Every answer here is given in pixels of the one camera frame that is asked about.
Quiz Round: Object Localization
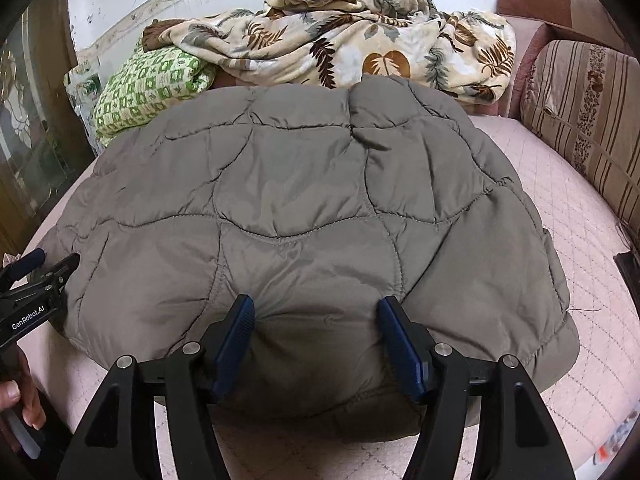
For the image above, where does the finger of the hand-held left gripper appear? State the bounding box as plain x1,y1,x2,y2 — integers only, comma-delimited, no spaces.
30,252,81,293
0,248,46,286

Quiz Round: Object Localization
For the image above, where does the person's left hand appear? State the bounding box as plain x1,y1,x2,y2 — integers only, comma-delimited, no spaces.
0,347,48,441

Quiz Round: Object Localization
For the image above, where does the cream leaf print blanket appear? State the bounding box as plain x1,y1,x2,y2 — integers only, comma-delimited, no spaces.
141,0,517,107

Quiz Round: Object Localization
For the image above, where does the green patterned pillow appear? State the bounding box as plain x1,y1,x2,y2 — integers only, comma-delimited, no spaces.
92,46,217,146

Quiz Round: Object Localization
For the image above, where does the pale floral printed cloth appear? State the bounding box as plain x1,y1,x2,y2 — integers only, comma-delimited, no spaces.
65,60,108,111

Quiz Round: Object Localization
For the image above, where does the grey quilted jacket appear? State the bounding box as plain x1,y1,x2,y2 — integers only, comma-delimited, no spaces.
37,74,581,436

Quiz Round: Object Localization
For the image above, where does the striped beige cushion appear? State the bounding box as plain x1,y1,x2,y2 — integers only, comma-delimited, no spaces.
520,40,640,233

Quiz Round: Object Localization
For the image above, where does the black flat object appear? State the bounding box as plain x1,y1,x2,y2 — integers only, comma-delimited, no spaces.
614,250,640,291

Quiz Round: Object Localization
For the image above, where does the wooden cabinet with glass door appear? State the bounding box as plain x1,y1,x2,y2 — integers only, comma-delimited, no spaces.
0,0,101,256

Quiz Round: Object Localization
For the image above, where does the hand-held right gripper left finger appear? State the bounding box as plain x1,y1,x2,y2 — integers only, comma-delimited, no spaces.
55,294,257,480

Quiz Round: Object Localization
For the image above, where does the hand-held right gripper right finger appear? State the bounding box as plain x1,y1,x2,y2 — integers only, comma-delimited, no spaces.
376,296,576,480

